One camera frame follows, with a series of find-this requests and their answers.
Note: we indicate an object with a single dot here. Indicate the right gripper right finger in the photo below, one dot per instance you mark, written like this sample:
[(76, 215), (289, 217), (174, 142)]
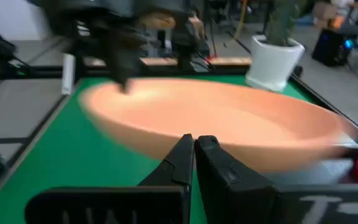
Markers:
[(235, 199)]

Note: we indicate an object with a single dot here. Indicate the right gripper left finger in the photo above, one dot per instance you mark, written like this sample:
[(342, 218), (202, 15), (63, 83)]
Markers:
[(160, 202)]

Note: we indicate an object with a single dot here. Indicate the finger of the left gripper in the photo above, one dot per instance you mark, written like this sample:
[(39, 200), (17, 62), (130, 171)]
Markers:
[(124, 59)]

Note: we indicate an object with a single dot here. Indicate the orange plate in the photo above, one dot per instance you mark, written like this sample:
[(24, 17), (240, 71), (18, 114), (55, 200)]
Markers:
[(213, 115)]

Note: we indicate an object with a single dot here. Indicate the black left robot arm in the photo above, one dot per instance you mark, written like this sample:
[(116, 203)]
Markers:
[(183, 43)]

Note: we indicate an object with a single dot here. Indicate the green table mat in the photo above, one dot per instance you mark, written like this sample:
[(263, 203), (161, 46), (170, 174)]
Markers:
[(73, 149)]

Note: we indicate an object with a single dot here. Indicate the wooden board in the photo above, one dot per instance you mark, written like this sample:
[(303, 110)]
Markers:
[(228, 61)]

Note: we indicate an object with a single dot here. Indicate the white plant pot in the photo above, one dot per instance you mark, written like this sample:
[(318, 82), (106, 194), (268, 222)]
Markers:
[(272, 63)]

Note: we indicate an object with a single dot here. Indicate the green cactus plant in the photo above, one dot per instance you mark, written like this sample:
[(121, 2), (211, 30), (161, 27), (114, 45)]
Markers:
[(283, 21)]

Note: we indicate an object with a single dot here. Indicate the black computer case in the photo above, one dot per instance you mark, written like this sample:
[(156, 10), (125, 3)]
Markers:
[(328, 48)]

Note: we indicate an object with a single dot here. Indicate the cardboard box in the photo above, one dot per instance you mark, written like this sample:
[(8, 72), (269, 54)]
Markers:
[(323, 14)]

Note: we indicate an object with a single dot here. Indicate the white post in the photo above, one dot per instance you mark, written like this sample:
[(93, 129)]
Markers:
[(68, 74)]

